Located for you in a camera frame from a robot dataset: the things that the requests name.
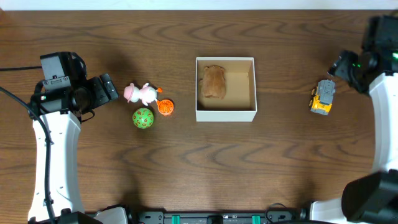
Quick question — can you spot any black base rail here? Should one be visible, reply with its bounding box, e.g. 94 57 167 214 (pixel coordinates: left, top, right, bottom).
86 202 312 224

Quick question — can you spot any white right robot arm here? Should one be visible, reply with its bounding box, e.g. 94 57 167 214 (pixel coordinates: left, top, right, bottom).
307 50 397 223

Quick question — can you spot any orange lattice ball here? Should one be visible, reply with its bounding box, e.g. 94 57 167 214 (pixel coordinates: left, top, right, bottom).
156 99 174 116

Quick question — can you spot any brown plush toy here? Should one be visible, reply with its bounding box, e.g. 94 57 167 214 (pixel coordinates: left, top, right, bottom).
199 65 226 100

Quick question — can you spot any green numbered dice ball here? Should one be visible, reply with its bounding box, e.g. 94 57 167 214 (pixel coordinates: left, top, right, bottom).
132 108 154 129

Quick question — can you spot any yellow grey toy truck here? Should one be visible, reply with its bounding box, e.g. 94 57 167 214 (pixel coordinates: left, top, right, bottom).
309 80 335 115

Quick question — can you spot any pink white duck toy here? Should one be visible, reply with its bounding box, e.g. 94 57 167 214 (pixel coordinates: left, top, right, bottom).
123 83 162 106

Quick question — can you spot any white cardboard box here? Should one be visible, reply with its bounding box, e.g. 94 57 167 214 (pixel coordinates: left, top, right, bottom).
195 57 257 122

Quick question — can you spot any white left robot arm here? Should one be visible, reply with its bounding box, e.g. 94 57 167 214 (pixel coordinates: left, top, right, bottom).
28 73 119 223

